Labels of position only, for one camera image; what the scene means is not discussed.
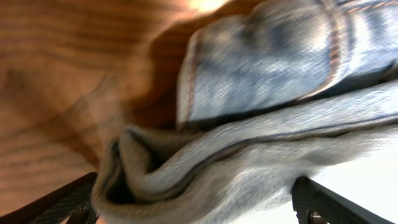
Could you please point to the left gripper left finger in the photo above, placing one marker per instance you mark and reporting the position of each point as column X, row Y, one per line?
column 68, row 204

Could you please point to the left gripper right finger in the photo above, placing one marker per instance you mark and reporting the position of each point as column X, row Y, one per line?
column 316, row 204

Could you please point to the blue denim jeans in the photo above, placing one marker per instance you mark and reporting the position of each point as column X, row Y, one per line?
column 295, row 88

